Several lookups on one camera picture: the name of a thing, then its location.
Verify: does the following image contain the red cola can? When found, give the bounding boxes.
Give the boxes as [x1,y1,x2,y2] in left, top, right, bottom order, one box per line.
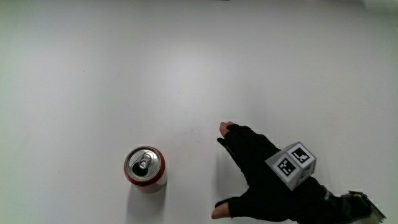
[123,146,168,194]

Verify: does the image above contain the person's right forearm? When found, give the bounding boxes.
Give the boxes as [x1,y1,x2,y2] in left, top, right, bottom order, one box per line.
[298,186,387,224]

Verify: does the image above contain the person's right hand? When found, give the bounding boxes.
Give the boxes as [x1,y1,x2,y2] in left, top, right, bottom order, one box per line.
[211,121,331,224]

